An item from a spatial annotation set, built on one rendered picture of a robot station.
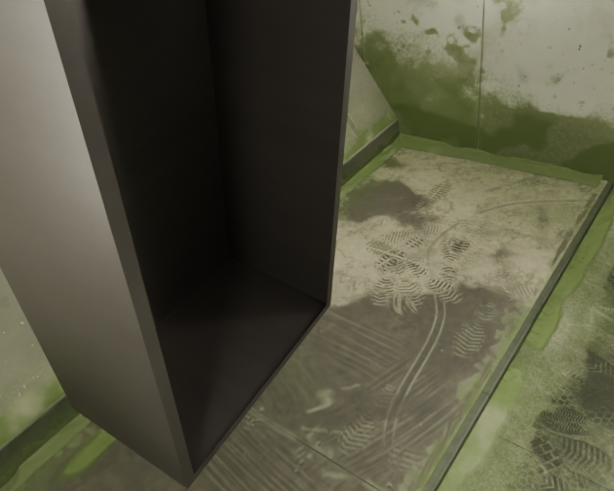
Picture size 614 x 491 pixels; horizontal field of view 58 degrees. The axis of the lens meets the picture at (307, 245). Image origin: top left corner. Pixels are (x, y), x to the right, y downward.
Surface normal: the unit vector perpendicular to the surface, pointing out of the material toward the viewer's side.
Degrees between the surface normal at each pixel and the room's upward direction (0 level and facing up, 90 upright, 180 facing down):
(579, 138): 90
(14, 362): 57
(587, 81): 90
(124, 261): 102
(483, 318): 0
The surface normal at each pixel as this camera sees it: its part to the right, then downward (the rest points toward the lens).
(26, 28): -0.53, 0.58
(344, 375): -0.15, -0.78
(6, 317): 0.58, -0.19
